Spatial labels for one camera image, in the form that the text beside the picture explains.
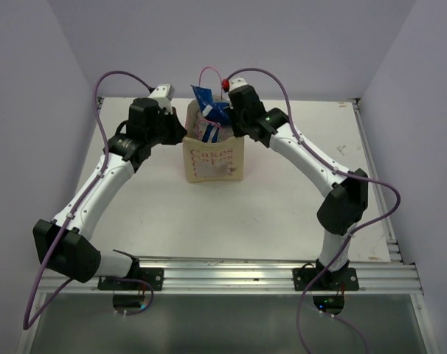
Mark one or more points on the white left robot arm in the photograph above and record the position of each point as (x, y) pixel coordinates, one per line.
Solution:
(64, 243)

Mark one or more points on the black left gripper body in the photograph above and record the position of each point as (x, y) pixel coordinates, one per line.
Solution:
(165, 131)

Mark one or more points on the beige Cakes paper bag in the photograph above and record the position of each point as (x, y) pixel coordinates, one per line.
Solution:
(222, 161)

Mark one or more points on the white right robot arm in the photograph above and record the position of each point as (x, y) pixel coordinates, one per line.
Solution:
(345, 195)

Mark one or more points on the blue chips bag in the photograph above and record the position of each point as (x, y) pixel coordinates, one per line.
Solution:
(212, 124)

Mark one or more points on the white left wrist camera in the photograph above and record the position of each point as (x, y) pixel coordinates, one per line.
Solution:
(163, 94)

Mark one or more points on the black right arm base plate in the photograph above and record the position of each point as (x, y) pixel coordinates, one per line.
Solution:
(325, 279)

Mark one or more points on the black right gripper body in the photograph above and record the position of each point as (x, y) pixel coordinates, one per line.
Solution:
(239, 123)

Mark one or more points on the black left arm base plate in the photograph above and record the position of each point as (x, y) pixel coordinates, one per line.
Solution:
(139, 279)

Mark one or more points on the aluminium table edge rail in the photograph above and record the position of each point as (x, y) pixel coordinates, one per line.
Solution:
(196, 276)

